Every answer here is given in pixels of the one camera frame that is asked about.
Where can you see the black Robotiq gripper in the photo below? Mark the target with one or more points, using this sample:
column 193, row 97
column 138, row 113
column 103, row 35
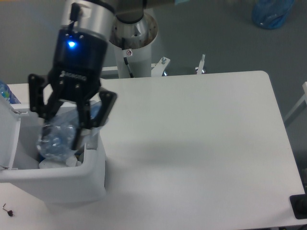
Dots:
column 78, row 60

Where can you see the clear plastic water bottle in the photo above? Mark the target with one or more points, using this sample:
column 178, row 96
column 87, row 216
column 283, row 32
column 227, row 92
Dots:
column 58, row 134

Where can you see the clear plastic wrapper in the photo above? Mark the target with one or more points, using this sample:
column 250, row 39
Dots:
column 73, row 161

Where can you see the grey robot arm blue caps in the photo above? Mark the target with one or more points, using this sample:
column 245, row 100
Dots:
column 87, row 28

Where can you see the white trash can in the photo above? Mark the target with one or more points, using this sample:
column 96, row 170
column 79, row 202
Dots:
column 50, row 181

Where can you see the blue labelled bottle at edge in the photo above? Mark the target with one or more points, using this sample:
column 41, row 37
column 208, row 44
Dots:
column 7, row 94

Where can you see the small dark clip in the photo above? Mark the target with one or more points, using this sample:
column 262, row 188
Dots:
column 10, row 213

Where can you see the blue plastic bag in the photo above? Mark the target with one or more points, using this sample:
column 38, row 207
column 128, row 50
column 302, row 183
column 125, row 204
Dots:
column 271, row 14

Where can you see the black device at table edge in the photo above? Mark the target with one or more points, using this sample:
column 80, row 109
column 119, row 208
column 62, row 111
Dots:
column 299, row 206

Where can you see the white pedestal foot brackets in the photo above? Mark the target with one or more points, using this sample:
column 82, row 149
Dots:
column 157, row 69

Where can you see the white frame at right edge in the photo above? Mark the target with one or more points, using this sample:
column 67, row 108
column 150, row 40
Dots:
column 298, row 107

